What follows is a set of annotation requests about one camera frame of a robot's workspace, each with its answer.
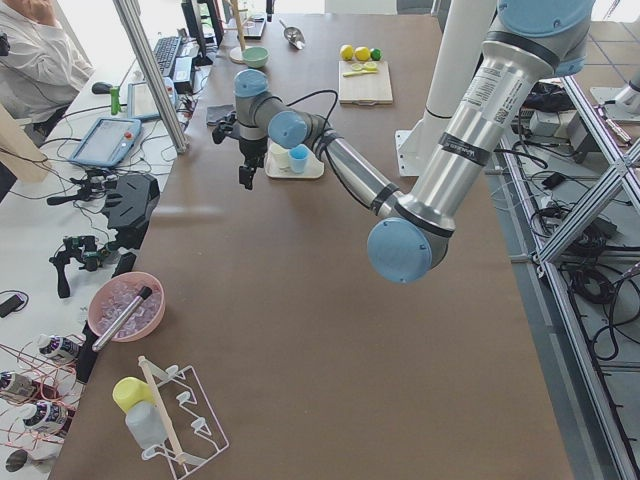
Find metal black-tipped muddler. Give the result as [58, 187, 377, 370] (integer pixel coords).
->
[91, 286, 153, 352]

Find cream rabbit tray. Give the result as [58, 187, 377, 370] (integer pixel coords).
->
[265, 142, 325, 179]

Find yellow cup on rack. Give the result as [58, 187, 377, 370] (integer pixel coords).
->
[112, 377, 154, 413]

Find seated person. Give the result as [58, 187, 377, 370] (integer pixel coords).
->
[1, 1, 94, 136]

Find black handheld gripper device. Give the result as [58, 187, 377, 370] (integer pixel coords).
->
[49, 235, 120, 299]

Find computer mouse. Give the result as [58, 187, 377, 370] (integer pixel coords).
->
[91, 82, 113, 95]

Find wooden cutting board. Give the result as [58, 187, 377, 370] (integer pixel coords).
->
[338, 60, 393, 105]

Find yellow plastic knife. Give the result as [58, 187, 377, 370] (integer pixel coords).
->
[341, 70, 379, 78]

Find blue teach pendant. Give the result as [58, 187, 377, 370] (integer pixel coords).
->
[69, 118, 142, 168]
[127, 77, 179, 121]

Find white wire cup rack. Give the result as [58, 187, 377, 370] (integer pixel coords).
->
[138, 356, 230, 479]

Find aluminium frame post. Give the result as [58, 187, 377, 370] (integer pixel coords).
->
[113, 0, 188, 154]

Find cream cup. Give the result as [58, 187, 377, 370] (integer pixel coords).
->
[268, 142, 290, 171]

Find green lime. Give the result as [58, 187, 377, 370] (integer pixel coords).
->
[370, 48, 382, 61]

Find pink bowl with ice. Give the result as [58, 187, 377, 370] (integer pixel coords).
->
[88, 271, 166, 343]

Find blue cup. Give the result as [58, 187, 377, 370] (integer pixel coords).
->
[289, 144, 309, 174]

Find grey folded cloth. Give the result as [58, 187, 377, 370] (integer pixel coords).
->
[206, 104, 235, 127]

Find green bowl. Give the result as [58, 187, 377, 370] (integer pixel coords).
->
[242, 46, 269, 69]

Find wooden cup tree stand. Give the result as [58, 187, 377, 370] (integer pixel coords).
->
[228, 0, 252, 64]

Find black keyboard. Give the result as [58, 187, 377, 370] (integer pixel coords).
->
[153, 36, 182, 77]

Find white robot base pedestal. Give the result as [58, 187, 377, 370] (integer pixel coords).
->
[395, 0, 496, 177]

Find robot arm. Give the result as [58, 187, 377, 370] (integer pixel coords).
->
[234, 1, 593, 283]

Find whole lemon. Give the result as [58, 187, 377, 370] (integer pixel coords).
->
[354, 46, 371, 62]
[340, 44, 354, 61]

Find clear cup on rack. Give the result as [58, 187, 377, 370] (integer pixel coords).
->
[125, 401, 168, 449]

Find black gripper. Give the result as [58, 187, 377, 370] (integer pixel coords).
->
[238, 138, 267, 190]

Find metal scoop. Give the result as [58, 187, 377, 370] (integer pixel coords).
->
[279, 19, 306, 50]

